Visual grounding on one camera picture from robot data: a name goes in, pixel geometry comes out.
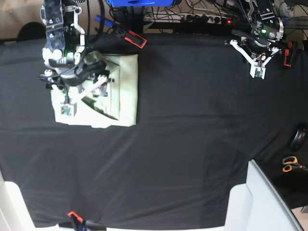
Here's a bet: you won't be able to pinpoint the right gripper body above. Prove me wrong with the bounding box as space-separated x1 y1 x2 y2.
39 0 113 118

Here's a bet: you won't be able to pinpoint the white chair armrest right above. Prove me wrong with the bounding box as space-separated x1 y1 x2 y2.
224 160 303 231

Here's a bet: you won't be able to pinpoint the white chair armrest left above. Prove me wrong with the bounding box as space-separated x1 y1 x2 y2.
0 173 35 231

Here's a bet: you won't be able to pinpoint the blue red bar clamp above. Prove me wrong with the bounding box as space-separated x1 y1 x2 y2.
104 18 147 49

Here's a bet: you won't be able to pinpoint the blue red bottom clamp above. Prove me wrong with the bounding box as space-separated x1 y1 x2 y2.
66 211 106 231

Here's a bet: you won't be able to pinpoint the black tape roll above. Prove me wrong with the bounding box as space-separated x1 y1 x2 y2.
289 128 308 152

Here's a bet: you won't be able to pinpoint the black table cloth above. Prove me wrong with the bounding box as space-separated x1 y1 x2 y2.
0 34 308 230

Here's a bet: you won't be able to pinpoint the red black side clamp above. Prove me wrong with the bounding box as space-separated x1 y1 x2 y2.
283 41 297 67

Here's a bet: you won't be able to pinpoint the orange handled scissors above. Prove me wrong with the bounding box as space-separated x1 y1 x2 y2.
282 155 308 173

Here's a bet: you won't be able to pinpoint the white chair armrest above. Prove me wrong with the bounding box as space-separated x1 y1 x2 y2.
0 173 35 231
224 160 303 231

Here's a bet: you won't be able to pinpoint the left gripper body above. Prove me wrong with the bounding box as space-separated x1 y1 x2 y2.
226 0 284 79

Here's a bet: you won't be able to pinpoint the blue plastic box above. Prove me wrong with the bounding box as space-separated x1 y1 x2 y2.
106 0 181 7

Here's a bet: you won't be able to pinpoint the light green T-shirt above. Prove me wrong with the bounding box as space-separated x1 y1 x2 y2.
51 51 138 128

